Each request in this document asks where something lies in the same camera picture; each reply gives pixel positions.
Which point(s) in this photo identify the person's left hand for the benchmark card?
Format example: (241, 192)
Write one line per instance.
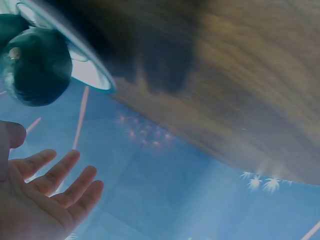
(22, 207)

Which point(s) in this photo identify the person's left thumb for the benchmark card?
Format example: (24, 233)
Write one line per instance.
(13, 135)

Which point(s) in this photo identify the dark green round fruit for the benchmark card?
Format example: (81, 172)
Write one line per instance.
(40, 67)

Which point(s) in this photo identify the white round plate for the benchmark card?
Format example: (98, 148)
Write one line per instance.
(82, 62)

